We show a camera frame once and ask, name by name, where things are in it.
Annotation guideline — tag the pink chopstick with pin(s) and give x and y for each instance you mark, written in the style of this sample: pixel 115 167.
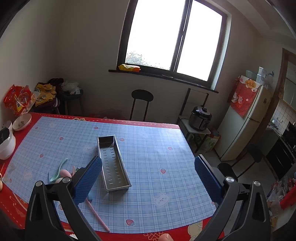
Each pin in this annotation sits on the pink chopstick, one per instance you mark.
pixel 97 215
pixel 73 170

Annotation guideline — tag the clear plastic containers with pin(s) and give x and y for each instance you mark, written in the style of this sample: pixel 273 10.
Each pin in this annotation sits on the clear plastic containers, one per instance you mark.
pixel 261 74

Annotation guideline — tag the white spoon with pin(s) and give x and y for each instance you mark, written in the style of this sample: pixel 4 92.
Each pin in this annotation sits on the white spoon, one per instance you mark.
pixel 59 180

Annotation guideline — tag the black pressure cooker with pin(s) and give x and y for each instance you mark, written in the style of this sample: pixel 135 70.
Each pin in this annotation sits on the black pressure cooker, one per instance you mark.
pixel 200 119

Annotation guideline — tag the red printed cloth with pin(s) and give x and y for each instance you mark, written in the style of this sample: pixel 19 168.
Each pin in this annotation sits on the red printed cloth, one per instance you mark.
pixel 242 99

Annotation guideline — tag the white refrigerator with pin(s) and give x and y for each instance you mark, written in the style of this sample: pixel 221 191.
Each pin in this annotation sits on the white refrigerator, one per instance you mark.
pixel 235 139

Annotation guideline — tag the dark red clothes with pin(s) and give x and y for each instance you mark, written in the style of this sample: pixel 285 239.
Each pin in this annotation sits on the dark red clothes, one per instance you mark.
pixel 55 81

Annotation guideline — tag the dark stool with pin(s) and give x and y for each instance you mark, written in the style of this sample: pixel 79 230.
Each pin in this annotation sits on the dark stool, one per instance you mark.
pixel 71 95

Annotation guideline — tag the green spoon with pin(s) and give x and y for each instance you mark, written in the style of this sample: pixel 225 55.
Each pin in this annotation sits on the green spoon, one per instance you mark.
pixel 60 165

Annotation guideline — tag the black metal rack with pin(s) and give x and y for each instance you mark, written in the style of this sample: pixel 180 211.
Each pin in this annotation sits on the black metal rack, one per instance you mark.
pixel 187 97

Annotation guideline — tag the white patterned bowl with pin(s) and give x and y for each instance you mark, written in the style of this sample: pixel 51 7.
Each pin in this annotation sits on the white patterned bowl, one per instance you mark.
pixel 22 121

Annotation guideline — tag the white plastic bag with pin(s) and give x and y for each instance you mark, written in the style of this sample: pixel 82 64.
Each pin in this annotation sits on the white plastic bag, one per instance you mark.
pixel 70 87

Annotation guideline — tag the black framed window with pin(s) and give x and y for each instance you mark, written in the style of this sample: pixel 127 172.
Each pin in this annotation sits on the black framed window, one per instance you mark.
pixel 161 34

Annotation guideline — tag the blue plaid table mat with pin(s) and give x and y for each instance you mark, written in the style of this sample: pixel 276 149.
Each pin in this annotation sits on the blue plaid table mat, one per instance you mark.
pixel 150 162

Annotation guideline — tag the green printed bag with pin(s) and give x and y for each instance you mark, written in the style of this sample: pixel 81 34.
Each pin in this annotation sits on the green printed bag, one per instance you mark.
pixel 211 143

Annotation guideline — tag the black round stool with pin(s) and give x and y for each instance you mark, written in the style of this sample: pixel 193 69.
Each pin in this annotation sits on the black round stool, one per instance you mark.
pixel 142 95

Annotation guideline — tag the yellow bags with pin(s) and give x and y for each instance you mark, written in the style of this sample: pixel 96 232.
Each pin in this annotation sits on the yellow bags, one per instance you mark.
pixel 45 92

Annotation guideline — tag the pink spoon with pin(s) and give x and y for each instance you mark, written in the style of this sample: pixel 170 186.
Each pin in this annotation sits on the pink spoon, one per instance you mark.
pixel 65 173

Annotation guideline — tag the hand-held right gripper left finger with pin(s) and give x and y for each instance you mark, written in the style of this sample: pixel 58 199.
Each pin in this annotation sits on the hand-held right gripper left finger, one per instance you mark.
pixel 89 180

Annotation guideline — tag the metal utensil tray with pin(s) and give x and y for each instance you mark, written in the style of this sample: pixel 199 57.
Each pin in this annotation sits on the metal utensil tray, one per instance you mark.
pixel 113 166

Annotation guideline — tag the wooden door frame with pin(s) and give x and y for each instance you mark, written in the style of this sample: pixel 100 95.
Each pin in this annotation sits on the wooden door frame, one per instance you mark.
pixel 280 76

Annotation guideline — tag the red snack bag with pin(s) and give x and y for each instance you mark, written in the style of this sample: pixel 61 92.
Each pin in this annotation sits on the red snack bag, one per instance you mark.
pixel 16 99

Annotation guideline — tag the black kitchen stove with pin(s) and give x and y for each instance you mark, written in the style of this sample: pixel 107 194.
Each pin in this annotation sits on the black kitchen stove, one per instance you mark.
pixel 282 157

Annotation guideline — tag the yellow packet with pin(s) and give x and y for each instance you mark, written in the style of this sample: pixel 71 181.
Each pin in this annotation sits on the yellow packet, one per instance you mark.
pixel 129 67

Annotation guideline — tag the small white side table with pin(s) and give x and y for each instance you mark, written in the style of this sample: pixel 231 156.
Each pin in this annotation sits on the small white side table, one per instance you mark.
pixel 194 134

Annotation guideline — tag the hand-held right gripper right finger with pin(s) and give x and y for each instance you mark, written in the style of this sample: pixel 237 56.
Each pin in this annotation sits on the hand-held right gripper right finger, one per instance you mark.
pixel 208 178

